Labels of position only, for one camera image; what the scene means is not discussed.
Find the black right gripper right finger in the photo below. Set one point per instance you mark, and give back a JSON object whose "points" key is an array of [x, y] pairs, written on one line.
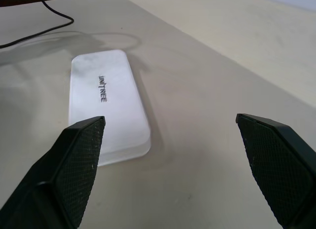
{"points": [[284, 169]]}

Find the translucent white pencil case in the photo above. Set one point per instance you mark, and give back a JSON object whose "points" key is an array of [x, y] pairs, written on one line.
{"points": [[118, 108]]}

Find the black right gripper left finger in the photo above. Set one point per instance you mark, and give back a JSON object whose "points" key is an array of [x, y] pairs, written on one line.
{"points": [[56, 179]]}

